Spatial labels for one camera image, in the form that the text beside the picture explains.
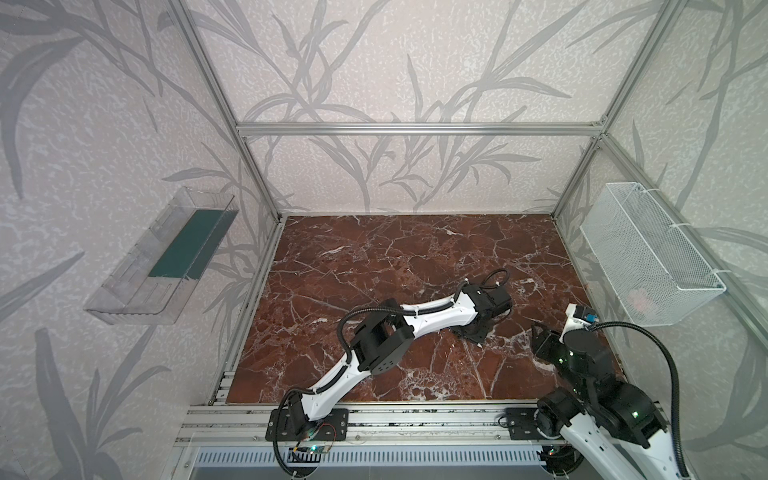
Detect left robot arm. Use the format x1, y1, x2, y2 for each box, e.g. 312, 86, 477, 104
275, 281, 513, 441

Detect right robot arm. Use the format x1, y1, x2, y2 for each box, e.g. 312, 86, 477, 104
530, 321, 691, 479

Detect pink item in basket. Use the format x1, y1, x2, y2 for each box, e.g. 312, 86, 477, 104
627, 288, 658, 316

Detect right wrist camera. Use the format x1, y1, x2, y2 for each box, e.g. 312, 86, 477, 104
560, 303, 598, 343

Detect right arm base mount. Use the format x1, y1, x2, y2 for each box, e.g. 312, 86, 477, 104
498, 406, 546, 441

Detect white wire basket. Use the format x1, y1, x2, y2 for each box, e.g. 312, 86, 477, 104
580, 182, 727, 328

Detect aluminium frame crossbar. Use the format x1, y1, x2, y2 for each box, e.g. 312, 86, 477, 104
236, 122, 602, 137

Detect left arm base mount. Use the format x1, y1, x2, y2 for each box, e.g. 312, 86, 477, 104
265, 408, 349, 442

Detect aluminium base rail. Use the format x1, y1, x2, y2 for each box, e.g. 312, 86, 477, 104
173, 400, 536, 448

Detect clear plastic wall tray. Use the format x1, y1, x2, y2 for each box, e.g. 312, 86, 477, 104
84, 187, 239, 325

